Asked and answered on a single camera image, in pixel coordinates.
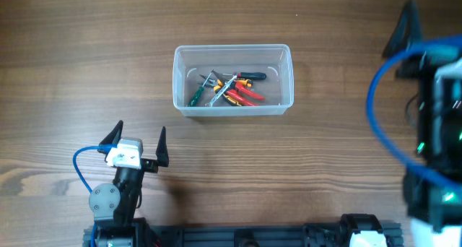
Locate red handled snips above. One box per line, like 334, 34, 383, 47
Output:
204, 70, 266, 106

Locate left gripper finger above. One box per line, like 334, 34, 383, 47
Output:
155, 126, 169, 168
97, 120, 123, 154

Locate left blue cable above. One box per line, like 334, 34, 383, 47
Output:
71, 144, 117, 247

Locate green handled screwdriver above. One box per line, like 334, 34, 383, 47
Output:
187, 72, 214, 107

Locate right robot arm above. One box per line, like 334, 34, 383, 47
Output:
365, 0, 461, 246

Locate orange black pliers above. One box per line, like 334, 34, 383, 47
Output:
196, 74, 253, 108

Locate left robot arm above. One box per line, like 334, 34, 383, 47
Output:
82, 121, 170, 246

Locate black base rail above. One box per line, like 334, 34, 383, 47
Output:
82, 221, 404, 247

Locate clear plastic container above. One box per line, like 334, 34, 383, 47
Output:
173, 44, 295, 117

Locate silver combination wrench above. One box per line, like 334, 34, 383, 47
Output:
205, 74, 237, 107

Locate red black screwdriver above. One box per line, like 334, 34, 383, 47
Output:
217, 72, 267, 80

